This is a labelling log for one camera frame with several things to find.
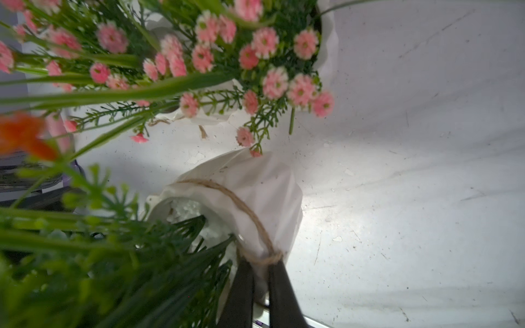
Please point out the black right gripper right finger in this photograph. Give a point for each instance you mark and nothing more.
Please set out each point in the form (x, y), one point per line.
(284, 310)

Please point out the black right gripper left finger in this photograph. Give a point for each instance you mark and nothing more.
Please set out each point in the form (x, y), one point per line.
(238, 310)

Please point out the pink flower pot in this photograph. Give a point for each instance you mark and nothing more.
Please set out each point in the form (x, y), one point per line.
(139, 59)

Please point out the yellow flower bouquet vase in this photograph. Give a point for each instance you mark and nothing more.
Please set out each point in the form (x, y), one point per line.
(28, 172)

